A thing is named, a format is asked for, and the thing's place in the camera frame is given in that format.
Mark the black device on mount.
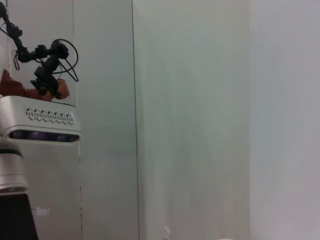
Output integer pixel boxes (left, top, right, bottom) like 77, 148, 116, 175
29, 58, 63, 100

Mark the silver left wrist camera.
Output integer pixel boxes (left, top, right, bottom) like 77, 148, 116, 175
0, 95, 83, 146

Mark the person in red shirt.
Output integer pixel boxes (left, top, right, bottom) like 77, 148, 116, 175
0, 69, 71, 102

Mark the grey panel with logo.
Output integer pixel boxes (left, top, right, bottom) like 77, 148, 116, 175
7, 0, 83, 240

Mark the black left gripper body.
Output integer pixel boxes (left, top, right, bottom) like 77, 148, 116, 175
0, 192, 40, 240

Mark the black cable loop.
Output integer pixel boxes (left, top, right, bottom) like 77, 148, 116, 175
51, 38, 80, 83

